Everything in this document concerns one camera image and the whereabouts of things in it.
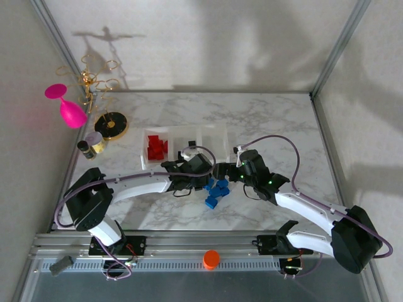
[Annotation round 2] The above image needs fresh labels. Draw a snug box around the small black gold jar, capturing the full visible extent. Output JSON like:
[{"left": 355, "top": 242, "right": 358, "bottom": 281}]
[{"left": 77, "top": 140, "right": 97, "bottom": 160}]

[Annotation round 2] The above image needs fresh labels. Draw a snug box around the aluminium back rail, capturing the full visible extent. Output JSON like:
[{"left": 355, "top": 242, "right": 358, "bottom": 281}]
[{"left": 110, "top": 89, "right": 312, "bottom": 94}]

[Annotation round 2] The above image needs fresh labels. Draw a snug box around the aluminium front rail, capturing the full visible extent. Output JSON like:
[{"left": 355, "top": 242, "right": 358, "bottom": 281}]
[{"left": 31, "top": 231, "right": 334, "bottom": 259}]

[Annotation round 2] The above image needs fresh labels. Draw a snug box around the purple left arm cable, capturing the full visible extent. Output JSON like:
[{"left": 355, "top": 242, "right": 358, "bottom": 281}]
[{"left": 54, "top": 145, "right": 218, "bottom": 230}]

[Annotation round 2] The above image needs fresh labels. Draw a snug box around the orange cylinder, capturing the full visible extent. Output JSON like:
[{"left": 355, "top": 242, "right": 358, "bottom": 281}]
[{"left": 203, "top": 250, "right": 221, "bottom": 271}]

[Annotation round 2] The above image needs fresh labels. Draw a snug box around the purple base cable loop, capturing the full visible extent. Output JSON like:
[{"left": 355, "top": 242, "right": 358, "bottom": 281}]
[
  {"left": 281, "top": 243, "right": 325, "bottom": 281},
  {"left": 103, "top": 248, "right": 135, "bottom": 281}
]

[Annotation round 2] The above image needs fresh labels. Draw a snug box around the gold jar lilac lid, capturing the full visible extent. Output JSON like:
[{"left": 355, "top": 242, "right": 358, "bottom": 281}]
[{"left": 85, "top": 131, "right": 110, "bottom": 155}]

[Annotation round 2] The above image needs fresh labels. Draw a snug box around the slotted gray cable duct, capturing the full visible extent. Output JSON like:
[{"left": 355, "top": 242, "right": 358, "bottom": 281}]
[{"left": 37, "top": 258, "right": 283, "bottom": 274}]

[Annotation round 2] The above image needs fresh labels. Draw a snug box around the gold wire glass rack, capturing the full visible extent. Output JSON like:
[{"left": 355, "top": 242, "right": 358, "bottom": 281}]
[{"left": 55, "top": 53, "right": 130, "bottom": 141}]

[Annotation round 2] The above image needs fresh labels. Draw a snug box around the pink wine glass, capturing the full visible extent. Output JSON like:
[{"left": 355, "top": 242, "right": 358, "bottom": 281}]
[{"left": 44, "top": 83, "right": 88, "bottom": 129}]

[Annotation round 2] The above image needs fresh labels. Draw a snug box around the gray block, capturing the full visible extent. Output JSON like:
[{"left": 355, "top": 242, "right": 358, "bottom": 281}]
[{"left": 49, "top": 256, "right": 74, "bottom": 276}]

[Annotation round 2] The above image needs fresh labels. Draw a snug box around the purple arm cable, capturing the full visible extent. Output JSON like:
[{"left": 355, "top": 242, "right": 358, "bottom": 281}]
[
  {"left": 54, "top": 145, "right": 218, "bottom": 230},
  {"left": 237, "top": 134, "right": 394, "bottom": 260}
]

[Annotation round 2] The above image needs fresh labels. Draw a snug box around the aluminium frame post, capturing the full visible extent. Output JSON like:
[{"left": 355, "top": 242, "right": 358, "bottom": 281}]
[
  {"left": 310, "top": 0, "right": 373, "bottom": 98},
  {"left": 30, "top": 0, "right": 98, "bottom": 108}
]

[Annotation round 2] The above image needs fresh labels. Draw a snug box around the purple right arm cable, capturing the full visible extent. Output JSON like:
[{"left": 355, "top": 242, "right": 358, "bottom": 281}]
[{"left": 237, "top": 134, "right": 394, "bottom": 260}]

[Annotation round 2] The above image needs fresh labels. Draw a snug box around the aluminium side rail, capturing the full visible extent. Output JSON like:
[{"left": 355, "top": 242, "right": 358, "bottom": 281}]
[
  {"left": 48, "top": 103, "right": 98, "bottom": 233},
  {"left": 310, "top": 92, "right": 390, "bottom": 302}
]

